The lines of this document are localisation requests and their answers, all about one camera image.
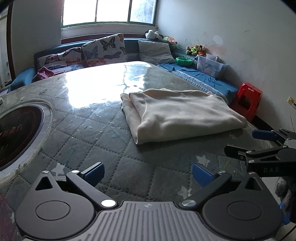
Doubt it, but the beige garment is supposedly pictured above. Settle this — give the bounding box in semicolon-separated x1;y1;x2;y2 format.
120;88;248;145

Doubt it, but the right gloved hand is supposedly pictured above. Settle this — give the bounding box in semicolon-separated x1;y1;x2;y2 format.
275;176;295;223

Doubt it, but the red plastic stool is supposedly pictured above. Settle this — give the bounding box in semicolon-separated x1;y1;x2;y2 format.
230;83;263;122

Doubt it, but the round black induction cooktop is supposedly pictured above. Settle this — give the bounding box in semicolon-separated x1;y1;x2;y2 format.
1;99;53;185

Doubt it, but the clear plastic storage box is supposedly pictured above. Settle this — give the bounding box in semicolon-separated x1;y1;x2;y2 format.
197;55;227;78

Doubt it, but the green bowl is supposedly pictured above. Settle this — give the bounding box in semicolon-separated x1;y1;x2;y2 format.
175;57;193;67

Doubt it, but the magenta cloth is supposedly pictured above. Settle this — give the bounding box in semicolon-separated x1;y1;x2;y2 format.
32;67;64;83

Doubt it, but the blue sofa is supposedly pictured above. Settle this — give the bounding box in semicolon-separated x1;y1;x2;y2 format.
7;37;240;105

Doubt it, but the butterfly pattern cushion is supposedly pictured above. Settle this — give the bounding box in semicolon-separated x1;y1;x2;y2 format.
82;33;127;67

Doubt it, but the grey cushion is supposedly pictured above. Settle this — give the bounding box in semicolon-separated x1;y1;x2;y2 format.
138;40;175;64

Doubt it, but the panda plush toy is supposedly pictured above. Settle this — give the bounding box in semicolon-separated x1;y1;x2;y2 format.
145;29;164;41

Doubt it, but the window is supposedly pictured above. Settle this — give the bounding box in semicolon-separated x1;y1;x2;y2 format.
61;0;158;28

